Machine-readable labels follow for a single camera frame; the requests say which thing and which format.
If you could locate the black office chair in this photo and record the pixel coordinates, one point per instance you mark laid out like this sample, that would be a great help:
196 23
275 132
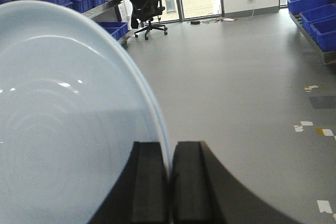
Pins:
145 11

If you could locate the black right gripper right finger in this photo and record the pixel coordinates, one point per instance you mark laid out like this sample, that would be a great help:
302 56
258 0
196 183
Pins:
204 191

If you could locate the light blue plate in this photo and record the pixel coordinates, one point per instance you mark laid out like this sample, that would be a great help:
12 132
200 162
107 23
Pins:
67 115
150 123

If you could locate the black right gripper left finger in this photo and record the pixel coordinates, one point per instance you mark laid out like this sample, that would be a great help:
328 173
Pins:
140 193

